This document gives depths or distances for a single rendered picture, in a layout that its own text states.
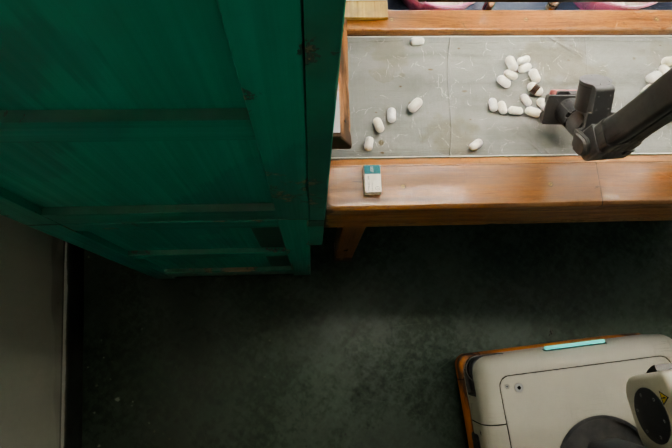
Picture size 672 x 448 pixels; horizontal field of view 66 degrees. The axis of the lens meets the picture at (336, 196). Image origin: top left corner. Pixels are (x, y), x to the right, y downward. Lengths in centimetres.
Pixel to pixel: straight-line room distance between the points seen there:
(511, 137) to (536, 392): 76
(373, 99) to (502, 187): 34
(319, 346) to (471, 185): 89
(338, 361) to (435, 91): 97
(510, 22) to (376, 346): 108
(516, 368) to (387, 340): 43
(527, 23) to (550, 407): 102
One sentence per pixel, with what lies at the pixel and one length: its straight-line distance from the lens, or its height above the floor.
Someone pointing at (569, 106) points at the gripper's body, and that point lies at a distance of 117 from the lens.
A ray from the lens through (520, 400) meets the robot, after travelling 163.
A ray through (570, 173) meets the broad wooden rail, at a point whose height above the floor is 76.
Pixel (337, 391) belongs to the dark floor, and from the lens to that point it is 181.
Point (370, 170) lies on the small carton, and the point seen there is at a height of 78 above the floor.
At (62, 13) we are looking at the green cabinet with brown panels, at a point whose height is 146.
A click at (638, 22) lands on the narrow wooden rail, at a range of 147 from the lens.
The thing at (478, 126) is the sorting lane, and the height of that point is 74.
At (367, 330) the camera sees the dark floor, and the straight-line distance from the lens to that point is 181.
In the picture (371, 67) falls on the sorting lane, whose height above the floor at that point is 74.
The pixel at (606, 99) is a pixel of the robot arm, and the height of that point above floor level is 95.
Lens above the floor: 180
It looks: 74 degrees down
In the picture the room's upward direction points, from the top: 9 degrees clockwise
